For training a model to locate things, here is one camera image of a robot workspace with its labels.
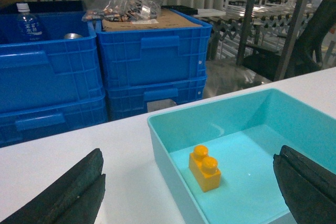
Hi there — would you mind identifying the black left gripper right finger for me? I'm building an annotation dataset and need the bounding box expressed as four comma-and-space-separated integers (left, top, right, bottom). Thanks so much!
273, 145, 335, 223

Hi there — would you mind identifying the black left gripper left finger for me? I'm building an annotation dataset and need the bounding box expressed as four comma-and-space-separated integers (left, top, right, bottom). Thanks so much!
1, 148, 106, 223

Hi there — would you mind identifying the yellow toy block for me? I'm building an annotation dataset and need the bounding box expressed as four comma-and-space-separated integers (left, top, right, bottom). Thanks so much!
188, 145, 221, 193

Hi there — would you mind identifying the teal plastic tray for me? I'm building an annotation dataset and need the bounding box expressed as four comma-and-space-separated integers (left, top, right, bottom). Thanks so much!
148, 89, 335, 223

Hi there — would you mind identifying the blue crate bottom middle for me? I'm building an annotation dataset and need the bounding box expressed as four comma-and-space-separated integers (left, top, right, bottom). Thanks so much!
1, 96, 108, 147

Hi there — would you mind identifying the blue crate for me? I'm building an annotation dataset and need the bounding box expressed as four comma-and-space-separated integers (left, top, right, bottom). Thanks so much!
1, 96, 108, 147
106, 76, 207, 121
1, 12, 104, 113
95, 10, 212, 89

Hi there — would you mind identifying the blue crate bottom right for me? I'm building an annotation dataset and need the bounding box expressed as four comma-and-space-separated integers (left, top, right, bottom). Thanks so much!
106, 76, 207, 121

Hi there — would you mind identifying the blue crate top middle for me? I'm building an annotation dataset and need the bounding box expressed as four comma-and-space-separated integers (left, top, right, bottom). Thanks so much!
1, 12, 104, 113

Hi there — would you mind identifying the black office chair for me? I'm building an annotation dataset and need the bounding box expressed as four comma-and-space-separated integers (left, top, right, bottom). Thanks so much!
243, 0, 335, 81

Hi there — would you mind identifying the blue crate top right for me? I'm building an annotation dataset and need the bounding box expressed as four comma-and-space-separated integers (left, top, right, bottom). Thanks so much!
95, 10, 212, 89

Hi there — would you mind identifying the silver metal can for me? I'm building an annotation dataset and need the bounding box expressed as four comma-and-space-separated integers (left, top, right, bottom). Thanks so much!
64, 33, 83, 39

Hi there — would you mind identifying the clear plastic water bottle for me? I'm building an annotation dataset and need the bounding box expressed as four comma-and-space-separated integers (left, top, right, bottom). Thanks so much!
16, 3, 44, 42

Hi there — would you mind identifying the brown cardboard sheet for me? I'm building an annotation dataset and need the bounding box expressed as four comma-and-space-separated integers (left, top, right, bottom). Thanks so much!
102, 9, 201, 32

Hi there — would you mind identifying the clear bag of parts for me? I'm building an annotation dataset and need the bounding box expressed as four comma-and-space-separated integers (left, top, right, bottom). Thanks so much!
82, 0, 165, 22

